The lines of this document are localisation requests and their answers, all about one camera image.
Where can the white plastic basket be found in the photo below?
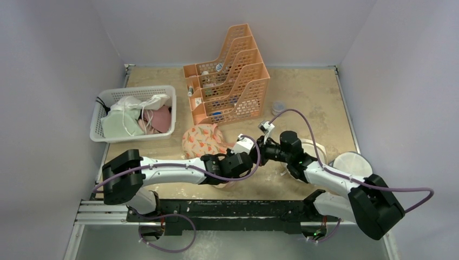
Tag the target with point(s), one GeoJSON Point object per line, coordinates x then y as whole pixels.
{"type": "Point", "coordinates": [107, 98]}

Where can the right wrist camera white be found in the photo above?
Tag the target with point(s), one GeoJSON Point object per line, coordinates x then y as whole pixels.
{"type": "Point", "coordinates": [267, 128]}

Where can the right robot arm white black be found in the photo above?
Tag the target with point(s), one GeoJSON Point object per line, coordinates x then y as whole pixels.
{"type": "Point", "coordinates": [365, 201]}

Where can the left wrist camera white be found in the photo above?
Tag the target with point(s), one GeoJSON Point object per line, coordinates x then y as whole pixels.
{"type": "Point", "coordinates": [243, 145]}

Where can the floral mesh laundry bag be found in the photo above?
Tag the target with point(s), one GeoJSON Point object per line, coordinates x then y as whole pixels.
{"type": "Point", "coordinates": [204, 139]}

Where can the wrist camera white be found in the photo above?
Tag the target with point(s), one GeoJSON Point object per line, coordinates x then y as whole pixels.
{"type": "Point", "coordinates": [243, 145]}
{"type": "Point", "coordinates": [267, 128]}

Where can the orange file organizer rack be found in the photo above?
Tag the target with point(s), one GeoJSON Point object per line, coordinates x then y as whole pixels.
{"type": "Point", "coordinates": [231, 88]}

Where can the white round mesh laundry bag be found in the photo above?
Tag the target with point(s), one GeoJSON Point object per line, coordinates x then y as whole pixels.
{"type": "Point", "coordinates": [308, 148]}

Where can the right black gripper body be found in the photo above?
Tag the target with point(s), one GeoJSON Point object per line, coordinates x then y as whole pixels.
{"type": "Point", "coordinates": [263, 150]}

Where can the white round bag near edge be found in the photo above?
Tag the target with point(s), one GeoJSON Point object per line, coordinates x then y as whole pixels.
{"type": "Point", "coordinates": [352, 163]}

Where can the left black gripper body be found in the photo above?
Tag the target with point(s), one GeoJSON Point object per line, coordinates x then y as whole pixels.
{"type": "Point", "coordinates": [229, 154]}

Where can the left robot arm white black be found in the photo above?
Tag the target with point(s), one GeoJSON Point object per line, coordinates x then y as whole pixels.
{"type": "Point", "coordinates": [126, 176]}

